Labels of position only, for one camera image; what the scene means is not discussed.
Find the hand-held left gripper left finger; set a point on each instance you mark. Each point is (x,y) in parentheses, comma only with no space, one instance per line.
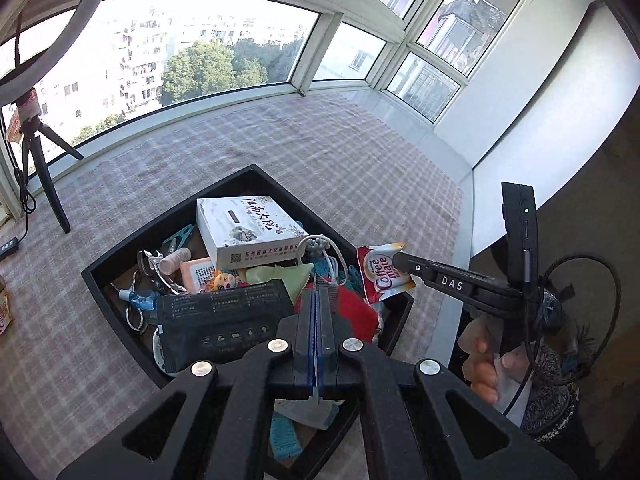
(306,355)

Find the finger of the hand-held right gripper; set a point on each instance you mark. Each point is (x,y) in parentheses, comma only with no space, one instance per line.
(450,282)

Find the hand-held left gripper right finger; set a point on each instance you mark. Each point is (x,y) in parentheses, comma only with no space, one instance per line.
(327,355)

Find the red white creamer packet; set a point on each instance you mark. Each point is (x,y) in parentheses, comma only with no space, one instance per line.
(380,275)

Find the black storage tray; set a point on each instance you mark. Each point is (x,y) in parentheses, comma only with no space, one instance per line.
(165,220)

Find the person's right forearm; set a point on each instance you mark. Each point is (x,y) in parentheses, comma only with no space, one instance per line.
(550,390)

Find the person's right hand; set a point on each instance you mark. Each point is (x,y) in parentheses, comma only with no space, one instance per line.
(482,360)

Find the red cloth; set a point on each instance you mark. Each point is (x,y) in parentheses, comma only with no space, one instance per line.
(355,310)

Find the white paper packet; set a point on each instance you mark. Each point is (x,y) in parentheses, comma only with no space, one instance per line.
(312,412)

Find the green cleaning cloth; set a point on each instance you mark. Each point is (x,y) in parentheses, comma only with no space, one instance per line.
(272,277)

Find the black foil packet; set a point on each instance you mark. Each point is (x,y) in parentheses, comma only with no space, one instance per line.
(215,320)

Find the small cartoon doll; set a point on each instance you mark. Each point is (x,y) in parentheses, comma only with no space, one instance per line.
(222,280)

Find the pink tissue packet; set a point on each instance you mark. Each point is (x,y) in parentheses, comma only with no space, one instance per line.
(197,272)

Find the white printed cardboard box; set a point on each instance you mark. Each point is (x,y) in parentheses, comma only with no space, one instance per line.
(240,230)

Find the beige small tube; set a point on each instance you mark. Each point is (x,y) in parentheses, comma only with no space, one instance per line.
(175,260)

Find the teal clothes peg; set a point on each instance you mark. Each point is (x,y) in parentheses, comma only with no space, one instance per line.
(182,235)

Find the metal clip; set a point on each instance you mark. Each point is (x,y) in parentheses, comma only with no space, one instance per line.
(152,262)

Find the orange white packet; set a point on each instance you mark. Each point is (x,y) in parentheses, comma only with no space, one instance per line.
(4,310)

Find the black tripod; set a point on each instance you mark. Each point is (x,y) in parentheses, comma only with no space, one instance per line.
(49,185)

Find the black inline controller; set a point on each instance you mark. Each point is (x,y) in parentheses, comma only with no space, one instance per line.
(9,248)

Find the white window frame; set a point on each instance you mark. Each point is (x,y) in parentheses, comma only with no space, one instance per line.
(325,50)

